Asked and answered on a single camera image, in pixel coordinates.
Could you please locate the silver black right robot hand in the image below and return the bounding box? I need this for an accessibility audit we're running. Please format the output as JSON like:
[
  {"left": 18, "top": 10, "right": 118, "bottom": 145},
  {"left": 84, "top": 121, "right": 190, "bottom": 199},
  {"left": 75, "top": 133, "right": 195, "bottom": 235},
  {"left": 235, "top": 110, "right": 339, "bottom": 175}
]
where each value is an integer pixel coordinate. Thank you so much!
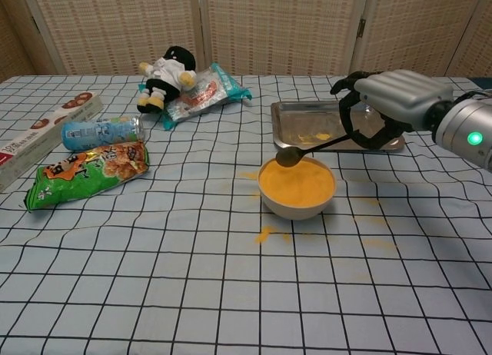
[{"left": 329, "top": 69, "right": 454, "bottom": 150}]

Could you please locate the long white cardboard box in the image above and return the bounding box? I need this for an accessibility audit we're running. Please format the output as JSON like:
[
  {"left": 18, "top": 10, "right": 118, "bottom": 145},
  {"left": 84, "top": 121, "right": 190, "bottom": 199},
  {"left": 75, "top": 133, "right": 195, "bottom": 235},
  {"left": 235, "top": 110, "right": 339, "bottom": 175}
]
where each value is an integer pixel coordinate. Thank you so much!
[{"left": 0, "top": 91, "right": 104, "bottom": 193}]

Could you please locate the stainless steel tray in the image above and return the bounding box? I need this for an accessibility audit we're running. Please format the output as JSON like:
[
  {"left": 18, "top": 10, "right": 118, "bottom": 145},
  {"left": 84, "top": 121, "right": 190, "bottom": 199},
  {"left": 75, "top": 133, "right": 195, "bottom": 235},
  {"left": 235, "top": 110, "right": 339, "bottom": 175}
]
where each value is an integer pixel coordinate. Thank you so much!
[{"left": 270, "top": 100, "right": 406, "bottom": 153}]

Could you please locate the teal and silver snack packet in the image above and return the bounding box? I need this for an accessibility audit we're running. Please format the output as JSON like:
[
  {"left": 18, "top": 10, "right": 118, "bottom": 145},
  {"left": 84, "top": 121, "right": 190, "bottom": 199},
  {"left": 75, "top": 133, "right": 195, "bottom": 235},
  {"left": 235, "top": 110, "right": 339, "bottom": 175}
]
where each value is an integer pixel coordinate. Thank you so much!
[{"left": 162, "top": 62, "right": 253, "bottom": 131}]

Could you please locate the green snack bag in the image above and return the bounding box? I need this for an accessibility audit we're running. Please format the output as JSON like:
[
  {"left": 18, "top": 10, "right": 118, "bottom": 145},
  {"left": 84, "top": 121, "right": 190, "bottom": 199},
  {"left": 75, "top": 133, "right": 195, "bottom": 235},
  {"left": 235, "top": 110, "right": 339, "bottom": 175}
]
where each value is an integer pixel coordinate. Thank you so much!
[{"left": 25, "top": 140, "right": 149, "bottom": 213}]

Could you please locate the beige bowl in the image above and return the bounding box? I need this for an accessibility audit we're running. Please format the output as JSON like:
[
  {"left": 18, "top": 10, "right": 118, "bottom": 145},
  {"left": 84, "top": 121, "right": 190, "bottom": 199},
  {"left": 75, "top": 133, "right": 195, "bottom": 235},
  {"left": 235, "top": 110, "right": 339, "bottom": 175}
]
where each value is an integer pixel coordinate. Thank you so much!
[{"left": 258, "top": 157, "right": 338, "bottom": 221}]

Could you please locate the black and white plush doll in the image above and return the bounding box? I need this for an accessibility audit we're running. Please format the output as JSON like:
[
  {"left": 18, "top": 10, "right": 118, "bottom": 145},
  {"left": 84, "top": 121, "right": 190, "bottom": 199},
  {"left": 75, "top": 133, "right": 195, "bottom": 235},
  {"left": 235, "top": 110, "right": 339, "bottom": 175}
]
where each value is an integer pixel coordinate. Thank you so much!
[{"left": 137, "top": 45, "right": 198, "bottom": 114}]

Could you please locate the woven folding screen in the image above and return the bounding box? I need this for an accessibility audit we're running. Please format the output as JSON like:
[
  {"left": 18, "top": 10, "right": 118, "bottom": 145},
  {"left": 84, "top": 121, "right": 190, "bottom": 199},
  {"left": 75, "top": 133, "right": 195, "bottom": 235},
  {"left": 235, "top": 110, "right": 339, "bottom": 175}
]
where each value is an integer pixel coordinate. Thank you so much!
[{"left": 0, "top": 0, "right": 492, "bottom": 78}]

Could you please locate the light blue drink can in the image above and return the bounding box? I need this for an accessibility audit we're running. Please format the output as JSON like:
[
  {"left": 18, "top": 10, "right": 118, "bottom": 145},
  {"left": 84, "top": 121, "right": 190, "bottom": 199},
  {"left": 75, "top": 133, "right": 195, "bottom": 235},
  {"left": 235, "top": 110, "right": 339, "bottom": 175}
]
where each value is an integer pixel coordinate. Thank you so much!
[{"left": 61, "top": 115, "right": 145, "bottom": 152}]

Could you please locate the blue checked tablecloth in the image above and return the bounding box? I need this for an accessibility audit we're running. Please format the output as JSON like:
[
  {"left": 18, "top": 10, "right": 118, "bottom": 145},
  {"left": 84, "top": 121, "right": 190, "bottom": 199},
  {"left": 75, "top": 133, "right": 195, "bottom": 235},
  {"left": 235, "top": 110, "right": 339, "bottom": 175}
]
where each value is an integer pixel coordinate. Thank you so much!
[{"left": 0, "top": 74, "right": 492, "bottom": 355}]

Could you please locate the dark metal spoon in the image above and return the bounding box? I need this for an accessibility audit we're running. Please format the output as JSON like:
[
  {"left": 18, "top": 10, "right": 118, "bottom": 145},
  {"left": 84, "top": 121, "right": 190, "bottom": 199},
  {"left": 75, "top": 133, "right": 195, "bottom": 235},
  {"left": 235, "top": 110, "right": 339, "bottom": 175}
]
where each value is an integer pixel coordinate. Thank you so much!
[{"left": 275, "top": 134, "right": 353, "bottom": 168}]

